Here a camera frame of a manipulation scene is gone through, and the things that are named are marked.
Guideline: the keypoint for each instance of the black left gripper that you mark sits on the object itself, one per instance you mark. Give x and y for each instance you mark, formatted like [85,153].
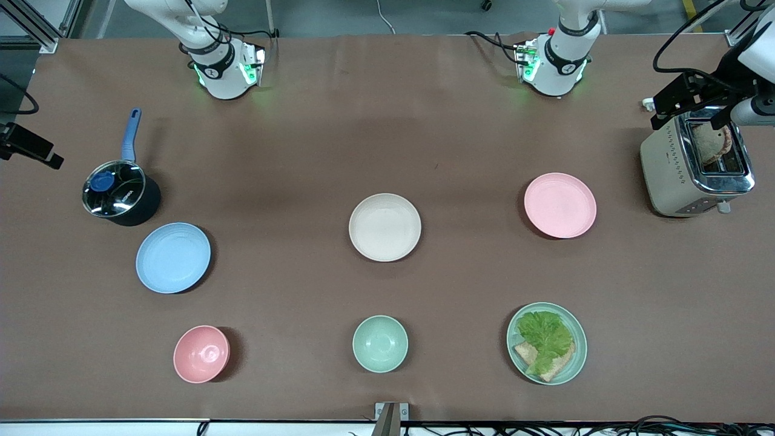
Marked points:
[718,83]

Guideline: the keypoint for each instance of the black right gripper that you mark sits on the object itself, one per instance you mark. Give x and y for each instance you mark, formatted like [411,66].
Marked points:
[13,138]

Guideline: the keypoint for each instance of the pink bowl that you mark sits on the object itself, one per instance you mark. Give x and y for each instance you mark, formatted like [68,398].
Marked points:
[201,354]

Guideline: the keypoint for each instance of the green bowl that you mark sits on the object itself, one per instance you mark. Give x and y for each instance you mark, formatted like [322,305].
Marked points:
[380,344]

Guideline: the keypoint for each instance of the aluminium frame profile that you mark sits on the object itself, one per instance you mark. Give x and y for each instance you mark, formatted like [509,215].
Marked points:
[33,24]
[742,33]

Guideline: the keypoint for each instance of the brown toast slice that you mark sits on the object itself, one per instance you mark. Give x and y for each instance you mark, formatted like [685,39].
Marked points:
[711,145]

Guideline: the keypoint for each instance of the green lettuce leaf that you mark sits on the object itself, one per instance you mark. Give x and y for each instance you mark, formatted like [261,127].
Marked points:
[545,336]

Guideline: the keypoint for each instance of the beige plate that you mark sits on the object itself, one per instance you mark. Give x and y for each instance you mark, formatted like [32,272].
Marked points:
[385,227]

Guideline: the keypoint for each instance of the blue plate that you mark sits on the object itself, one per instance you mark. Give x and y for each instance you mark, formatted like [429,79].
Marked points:
[173,258]

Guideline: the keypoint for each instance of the beige chrome toaster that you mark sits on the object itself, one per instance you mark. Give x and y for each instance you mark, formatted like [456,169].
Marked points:
[669,175]

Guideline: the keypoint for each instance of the brown bread slice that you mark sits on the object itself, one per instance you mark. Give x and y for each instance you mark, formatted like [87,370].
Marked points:
[560,366]

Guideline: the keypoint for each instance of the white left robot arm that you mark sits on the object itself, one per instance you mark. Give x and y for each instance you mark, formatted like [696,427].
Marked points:
[560,63]

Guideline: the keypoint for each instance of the glass lid with blue knob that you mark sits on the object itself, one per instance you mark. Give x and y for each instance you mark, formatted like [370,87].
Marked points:
[114,188]

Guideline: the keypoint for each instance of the pink plate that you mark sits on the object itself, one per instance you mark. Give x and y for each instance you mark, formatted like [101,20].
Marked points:
[560,205]

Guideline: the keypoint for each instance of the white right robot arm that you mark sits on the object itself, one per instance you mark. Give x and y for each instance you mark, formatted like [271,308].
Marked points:
[221,75]

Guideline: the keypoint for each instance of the green plate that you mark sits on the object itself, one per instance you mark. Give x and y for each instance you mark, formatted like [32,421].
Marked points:
[575,357]

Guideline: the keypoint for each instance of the grey metal table bracket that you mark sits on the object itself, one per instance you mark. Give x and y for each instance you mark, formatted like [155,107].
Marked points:
[392,418]

